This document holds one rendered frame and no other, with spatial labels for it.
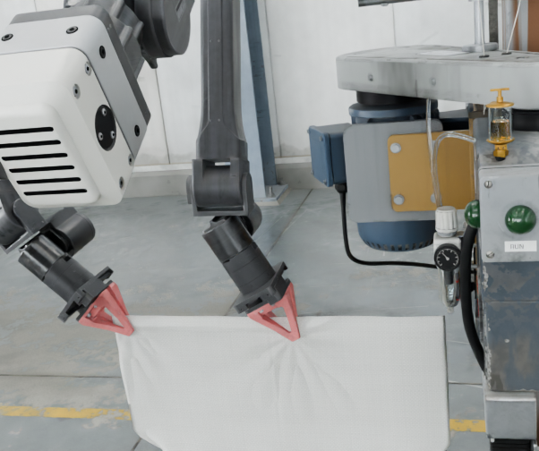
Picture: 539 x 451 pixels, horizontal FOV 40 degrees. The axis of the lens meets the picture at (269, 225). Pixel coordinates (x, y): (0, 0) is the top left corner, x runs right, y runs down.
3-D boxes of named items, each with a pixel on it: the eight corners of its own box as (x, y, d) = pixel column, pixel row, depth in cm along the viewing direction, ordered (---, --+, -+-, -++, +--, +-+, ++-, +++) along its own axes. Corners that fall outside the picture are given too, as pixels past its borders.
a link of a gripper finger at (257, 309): (320, 315, 110) (286, 263, 109) (313, 336, 104) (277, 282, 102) (283, 335, 113) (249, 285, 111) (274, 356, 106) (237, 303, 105)
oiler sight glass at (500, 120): (489, 141, 78) (488, 108, 77) (487, 137, 81) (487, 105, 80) (513, 140, 78) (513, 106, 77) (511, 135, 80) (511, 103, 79)
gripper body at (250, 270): (290, 269, 110) (263, 228, 109) (278, 297, 100) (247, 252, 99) (255, 289, 112) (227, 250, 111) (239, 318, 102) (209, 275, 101)
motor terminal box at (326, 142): (327, 203, 123) (320, 134, 119) (311, 189, 132) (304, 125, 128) (374, 195, 124) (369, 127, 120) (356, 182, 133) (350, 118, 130)
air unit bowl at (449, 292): (439, 309, 105) (437, 268, 103) (439, 301, 108) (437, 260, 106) (460, 309, 104) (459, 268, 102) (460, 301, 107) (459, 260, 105)
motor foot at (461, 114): (417, 162, 125) (414, 111, 123) (421, 148, 136) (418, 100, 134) (474, 159, 123) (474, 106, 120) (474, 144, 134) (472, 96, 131)
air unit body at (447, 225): (436, 320, 104) (431, 215, 100) (437, 307, 108) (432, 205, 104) (469, 320, 103) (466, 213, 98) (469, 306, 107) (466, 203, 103)
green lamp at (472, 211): (464, 233, 75) (463, 204, 74) (464, 224, 78) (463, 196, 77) (491, 232, 75) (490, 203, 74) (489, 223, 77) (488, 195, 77)
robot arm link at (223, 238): (192, 233, 102) (224, 213, 100) (206, 217, 109) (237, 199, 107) (219, 274, 103) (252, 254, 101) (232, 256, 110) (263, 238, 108)
